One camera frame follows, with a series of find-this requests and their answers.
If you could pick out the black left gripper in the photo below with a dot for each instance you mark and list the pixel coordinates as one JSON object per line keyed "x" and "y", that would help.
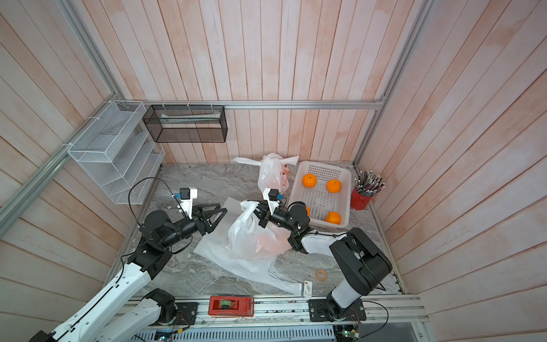
{"x": 206, "y": 226}

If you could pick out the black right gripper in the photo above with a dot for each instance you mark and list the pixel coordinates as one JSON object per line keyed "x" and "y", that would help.
{"x": 265, "y": 212}

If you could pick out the white printed plastic bag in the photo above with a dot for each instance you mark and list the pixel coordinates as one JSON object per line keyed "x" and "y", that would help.
{"x": 273, "y": 171}

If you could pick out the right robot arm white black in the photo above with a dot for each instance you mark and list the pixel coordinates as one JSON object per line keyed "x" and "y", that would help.
{"x": 361, "y": 261}

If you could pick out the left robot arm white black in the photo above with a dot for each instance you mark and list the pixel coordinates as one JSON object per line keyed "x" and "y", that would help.
{"x": 158, "y": 235}

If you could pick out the white plastic perforated basket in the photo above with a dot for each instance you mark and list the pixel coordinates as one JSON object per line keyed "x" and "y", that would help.
{"x": 318, "y": 199}

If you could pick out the red tape dispenser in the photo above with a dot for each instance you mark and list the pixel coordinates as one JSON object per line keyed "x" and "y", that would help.
{"x": 231, "y": 306}

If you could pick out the small white card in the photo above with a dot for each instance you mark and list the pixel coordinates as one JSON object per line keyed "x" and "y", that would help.
{"x": 308, "y": 289}

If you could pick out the red metal pencil bucket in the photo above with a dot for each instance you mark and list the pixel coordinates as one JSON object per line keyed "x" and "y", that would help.
{"x": 359, "y": 201}

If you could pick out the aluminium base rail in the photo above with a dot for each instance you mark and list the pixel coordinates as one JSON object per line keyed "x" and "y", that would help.
{"x": 290, "y": 318}

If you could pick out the black wire mesh basket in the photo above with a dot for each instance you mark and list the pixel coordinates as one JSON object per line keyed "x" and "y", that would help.
{"x": 186, "y": 123}

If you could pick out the white wire mesh shelf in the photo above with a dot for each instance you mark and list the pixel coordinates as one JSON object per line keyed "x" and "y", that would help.
{"x": 118, "y": 157}

